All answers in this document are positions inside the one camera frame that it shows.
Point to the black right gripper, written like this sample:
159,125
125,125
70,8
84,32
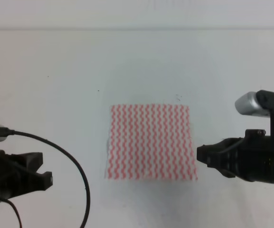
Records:
250,158

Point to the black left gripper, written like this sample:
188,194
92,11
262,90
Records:
10,186

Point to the pink white wavy striped towel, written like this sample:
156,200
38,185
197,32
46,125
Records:
150,142

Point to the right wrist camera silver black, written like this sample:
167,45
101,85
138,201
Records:
260,103

